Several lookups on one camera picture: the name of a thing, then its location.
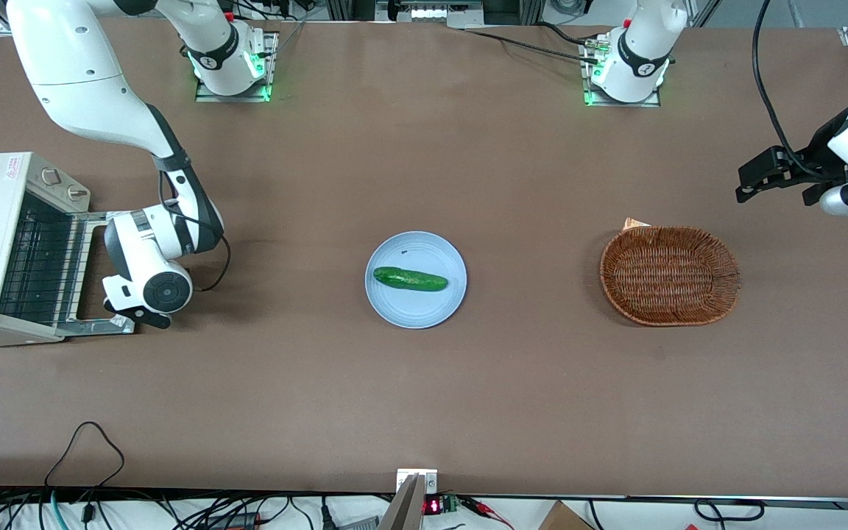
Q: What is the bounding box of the black coiled cable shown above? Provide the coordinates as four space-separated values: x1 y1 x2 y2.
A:
693 498 766 523

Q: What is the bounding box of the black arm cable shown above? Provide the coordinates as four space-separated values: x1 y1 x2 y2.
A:
752 0 826 180
158 169 233 293

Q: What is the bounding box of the green cucumber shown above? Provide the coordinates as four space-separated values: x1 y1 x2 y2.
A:
373 266 449 292

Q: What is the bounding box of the metal framed oven door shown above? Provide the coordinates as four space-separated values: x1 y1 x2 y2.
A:
62 210 138 338

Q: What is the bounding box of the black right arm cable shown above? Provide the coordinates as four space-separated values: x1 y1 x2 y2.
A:
158 169 233 293

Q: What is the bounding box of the black looped cable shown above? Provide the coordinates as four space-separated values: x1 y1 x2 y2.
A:
44 421 126 491

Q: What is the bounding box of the brown cardboard box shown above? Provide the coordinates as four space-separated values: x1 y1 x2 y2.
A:
537 501 596 530

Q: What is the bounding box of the light blue round plate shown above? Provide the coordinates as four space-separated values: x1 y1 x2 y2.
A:
364 231 467 329

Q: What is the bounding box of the brown oval wicker basket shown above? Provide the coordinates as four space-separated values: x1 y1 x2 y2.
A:
599 225 742 327

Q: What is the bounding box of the wire oven rack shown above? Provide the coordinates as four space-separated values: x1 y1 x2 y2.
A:
0 195 91 325

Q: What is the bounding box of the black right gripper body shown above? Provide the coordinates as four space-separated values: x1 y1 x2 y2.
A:
104 294 174 330

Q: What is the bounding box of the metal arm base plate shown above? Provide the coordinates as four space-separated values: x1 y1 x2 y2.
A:
580 33 663 108
194 29 279 103

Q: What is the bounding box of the black cable across table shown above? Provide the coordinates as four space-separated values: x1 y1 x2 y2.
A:
461 22 603 64

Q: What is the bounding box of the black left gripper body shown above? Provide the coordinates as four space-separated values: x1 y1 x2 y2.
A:
785 110 848 189

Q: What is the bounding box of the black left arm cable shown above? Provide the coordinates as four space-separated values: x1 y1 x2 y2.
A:
752 0 826 180

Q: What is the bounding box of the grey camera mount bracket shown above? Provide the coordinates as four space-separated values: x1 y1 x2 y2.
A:
378 469 439 530

